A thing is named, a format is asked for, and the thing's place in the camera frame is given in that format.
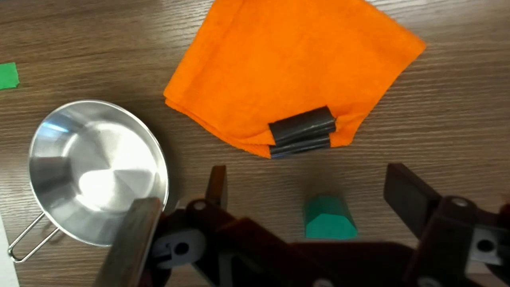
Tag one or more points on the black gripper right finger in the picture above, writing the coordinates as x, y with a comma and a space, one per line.
408, 195

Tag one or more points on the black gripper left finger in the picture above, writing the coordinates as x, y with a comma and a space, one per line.
217, 185

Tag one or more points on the green block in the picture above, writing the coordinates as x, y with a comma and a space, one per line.
328, 220

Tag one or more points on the black binder clip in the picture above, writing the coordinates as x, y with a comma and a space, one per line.
301, 129

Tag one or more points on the orange folded cloth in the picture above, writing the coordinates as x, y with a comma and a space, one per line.
292, 64

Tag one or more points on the green tape strip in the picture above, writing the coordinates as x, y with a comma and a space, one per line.
8, 75

